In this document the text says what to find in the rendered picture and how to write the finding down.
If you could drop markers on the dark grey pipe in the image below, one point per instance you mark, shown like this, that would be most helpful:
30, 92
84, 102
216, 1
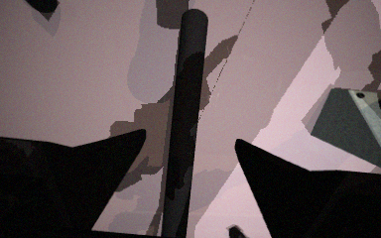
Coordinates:
184, 123

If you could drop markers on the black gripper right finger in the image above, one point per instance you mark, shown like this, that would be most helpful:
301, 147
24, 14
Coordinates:
294, 201

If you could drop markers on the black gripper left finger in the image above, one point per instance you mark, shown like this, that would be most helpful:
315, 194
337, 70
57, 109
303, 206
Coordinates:
81, 179

